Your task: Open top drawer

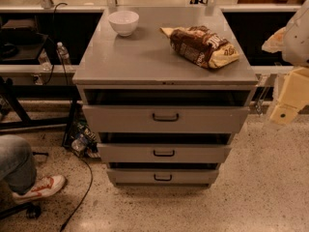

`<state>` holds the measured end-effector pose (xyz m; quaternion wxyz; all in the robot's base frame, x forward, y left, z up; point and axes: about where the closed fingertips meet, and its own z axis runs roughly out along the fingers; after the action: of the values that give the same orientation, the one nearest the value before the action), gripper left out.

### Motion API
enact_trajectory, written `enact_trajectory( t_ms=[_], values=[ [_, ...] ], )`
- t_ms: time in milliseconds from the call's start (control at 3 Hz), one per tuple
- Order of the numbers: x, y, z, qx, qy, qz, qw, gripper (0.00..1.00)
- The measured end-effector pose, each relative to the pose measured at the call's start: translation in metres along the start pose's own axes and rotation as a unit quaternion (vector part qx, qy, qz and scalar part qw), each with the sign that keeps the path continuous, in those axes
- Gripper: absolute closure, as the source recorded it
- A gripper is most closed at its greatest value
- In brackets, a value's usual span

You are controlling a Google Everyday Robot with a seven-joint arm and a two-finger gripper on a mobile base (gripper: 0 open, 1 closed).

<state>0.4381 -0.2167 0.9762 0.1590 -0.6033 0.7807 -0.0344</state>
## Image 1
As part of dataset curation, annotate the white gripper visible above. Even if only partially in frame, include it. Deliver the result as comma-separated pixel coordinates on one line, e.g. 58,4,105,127
269,68,309,125

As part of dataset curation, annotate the grey top drawer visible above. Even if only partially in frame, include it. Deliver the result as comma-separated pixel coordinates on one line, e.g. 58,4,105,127
83,105,249,133

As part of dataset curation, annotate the grey drawer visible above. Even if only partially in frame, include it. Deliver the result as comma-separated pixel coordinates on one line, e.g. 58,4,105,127
107,169,218,186
98,143,231,163
83,105,249,133

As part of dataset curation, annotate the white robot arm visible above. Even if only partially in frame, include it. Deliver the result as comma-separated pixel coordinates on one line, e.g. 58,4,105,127
262,0,309,125

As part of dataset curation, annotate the grey middle drawer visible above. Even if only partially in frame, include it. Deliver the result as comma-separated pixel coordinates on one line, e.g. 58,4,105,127
98,143,231,163

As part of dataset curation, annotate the grey drawer cabinet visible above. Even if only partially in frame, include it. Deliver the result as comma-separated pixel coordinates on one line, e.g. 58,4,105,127
73,7,257,173

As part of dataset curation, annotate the grey bottom drawer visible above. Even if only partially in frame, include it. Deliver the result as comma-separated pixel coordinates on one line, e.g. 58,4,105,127
107,169,218,186

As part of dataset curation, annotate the brown chip bag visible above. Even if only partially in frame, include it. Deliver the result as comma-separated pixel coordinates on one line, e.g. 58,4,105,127
161,26,239,69

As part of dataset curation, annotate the white bowl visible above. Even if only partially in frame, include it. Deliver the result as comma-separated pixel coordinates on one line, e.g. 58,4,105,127
108,11,139,37

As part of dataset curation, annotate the trash pile with bottles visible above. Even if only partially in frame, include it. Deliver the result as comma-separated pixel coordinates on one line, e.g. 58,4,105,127
70,121,99,159

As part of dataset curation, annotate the clear water bottle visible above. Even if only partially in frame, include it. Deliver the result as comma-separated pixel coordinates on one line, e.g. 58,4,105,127
57,42,71,66

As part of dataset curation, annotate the white orange sneaker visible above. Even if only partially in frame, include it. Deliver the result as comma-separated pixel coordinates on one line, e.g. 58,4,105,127
13,175,66,204

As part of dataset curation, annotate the black office chair base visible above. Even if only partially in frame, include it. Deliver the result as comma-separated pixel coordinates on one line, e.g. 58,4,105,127
0,202,42,219

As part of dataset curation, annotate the person leg in jeans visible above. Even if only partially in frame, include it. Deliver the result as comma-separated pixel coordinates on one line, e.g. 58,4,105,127
0,134,37,195

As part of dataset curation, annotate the black box on shelf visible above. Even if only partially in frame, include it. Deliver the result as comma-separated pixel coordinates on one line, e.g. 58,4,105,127
1,18,41,44

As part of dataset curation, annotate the black floor cable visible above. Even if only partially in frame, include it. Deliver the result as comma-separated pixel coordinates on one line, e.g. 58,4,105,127
59,152,95,232

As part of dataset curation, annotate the black stand frame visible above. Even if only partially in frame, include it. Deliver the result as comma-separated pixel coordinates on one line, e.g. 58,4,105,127
0,77,80,148

